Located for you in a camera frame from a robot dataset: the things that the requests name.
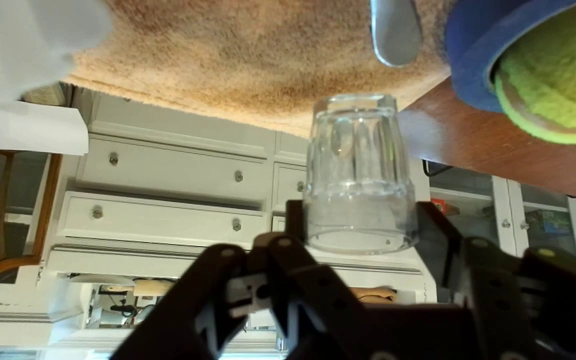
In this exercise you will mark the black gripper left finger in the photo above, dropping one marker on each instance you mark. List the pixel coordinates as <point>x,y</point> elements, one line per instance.
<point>234,313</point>

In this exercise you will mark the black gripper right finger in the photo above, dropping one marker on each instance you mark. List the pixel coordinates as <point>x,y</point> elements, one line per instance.
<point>535,313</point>

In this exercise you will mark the small clear glass cup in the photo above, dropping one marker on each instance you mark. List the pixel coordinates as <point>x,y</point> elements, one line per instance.
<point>358,173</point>

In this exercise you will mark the white glass-door cabinet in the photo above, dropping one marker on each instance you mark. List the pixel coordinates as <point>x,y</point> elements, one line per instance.
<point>511,221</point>

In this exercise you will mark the white drawer dresser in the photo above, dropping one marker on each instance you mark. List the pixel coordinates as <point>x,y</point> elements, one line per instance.
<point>168,173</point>

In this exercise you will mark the carved wooden chair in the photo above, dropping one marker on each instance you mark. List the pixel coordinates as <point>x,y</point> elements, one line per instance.
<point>45,200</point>

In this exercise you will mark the yellow tennis ball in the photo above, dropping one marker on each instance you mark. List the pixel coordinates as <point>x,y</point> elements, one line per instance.
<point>561,86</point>

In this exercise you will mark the beige towel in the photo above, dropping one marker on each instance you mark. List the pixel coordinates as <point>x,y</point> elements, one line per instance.
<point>249,52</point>

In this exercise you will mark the blue bowl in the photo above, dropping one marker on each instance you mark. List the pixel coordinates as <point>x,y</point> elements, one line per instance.
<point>468,47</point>

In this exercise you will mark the small metal spoon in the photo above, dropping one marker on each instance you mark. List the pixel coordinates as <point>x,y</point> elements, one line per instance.
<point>394,33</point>

